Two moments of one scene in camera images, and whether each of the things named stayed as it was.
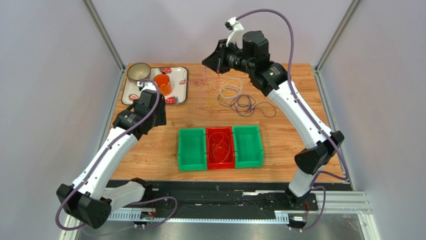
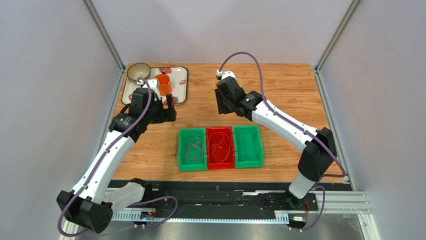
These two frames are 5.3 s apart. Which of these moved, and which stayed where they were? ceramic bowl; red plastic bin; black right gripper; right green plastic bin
Moved: black right gripper
Stayed: red plastic bin; ceramic bowl; right green plastic bin
